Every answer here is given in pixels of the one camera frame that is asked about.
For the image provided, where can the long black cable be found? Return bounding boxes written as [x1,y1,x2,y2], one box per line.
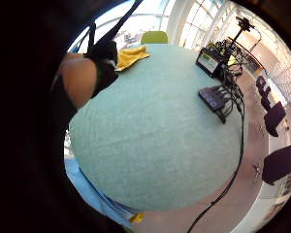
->
[186,95,246,233]

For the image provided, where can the black flat hub device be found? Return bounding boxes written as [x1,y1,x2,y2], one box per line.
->
[198,84,235,125]

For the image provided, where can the green chair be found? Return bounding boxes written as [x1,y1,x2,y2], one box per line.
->
[140,30,170,46]

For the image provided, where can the black box with screen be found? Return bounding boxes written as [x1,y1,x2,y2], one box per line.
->
[195,47,225,79]

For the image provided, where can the tangle of black cables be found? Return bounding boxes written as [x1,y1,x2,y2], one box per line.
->
[215,39,247,108]

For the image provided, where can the light blue cloth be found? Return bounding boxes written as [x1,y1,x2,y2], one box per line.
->
[63,156,144,228]

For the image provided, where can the small yellow item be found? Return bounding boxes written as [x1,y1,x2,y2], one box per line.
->
[129,212,146,224]

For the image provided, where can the black glove cables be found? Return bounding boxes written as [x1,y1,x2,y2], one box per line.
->
[86,0,145,48]

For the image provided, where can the large dark chair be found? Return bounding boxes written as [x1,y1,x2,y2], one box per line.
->
[261,144,291,186]

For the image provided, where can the yellow cloth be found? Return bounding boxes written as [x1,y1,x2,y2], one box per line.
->
[115,45,151,73]

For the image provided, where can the white column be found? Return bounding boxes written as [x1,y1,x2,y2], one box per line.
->
[165,0,200,50]

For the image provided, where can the black camera on stand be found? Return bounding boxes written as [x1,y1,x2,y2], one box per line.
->
[227,16,257,50]

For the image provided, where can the small dark chair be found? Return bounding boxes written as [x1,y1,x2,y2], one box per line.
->
[255,75,274,112]

